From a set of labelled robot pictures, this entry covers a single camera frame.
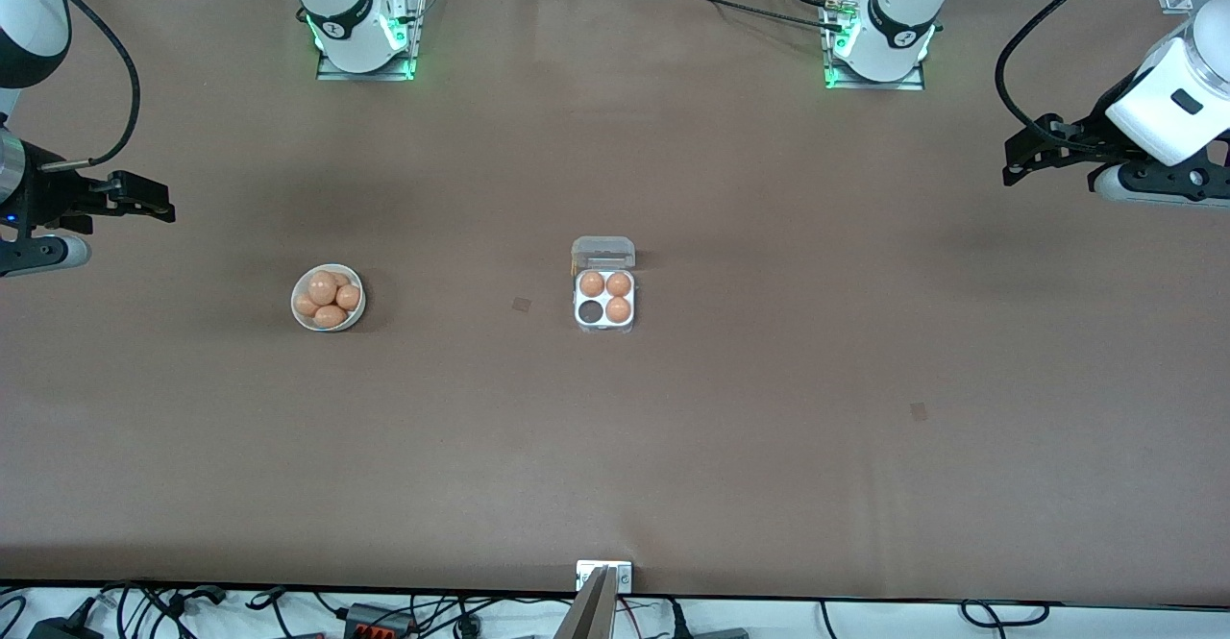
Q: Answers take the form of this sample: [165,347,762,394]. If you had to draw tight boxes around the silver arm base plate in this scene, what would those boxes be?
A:
[317,0,418,82]
[823,0,926,91]

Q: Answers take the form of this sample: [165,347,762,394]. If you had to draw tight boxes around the black looped floor cable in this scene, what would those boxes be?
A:
[960,599,1051,627]

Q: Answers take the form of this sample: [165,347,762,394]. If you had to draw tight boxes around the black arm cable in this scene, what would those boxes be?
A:
[43,0,143,172]
[994,0,1146,140]

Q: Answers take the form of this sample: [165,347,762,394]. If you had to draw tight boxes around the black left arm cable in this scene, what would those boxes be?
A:
[994,0,1146,140]

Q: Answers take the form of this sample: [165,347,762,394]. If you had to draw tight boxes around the silver table edge bracket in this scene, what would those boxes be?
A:
[576,559,634,593]

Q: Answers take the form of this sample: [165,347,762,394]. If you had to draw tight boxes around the clear plastic egg box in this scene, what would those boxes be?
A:
[571,236,637,334]

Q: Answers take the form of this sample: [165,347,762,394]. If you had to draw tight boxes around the black power adapter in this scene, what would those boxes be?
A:
[27,613,105,639]

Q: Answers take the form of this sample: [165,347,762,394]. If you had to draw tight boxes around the long black table cable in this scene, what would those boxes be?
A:
[620,0,851,33]

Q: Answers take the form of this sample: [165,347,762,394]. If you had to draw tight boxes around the grey camera mounting pole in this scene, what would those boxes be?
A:
[552,566,617,639]

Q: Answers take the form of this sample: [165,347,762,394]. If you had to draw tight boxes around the black box orange connectors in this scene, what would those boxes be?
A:
[341,602,416,639]

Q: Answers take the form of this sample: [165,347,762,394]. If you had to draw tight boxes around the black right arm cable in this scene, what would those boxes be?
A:
[43,0,143,172]

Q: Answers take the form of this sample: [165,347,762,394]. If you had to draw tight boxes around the white round bowl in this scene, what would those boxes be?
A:
[291,263,367,332]

